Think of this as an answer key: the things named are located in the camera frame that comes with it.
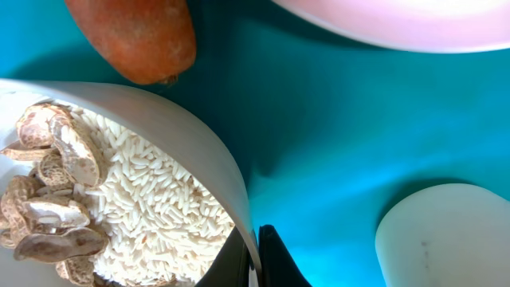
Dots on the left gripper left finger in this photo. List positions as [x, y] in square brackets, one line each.
[231, 267]

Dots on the white bowl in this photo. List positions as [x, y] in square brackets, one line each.
[173, 129]

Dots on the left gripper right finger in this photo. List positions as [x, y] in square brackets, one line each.
[278, 266]

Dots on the white cup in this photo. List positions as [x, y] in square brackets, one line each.
[449, 235]

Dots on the large pink plate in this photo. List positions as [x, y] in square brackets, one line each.
[425, 26]

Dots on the orange carrot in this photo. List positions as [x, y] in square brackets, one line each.
[146, 41]

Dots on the teal serving tray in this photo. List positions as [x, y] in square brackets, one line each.
[330, 133]

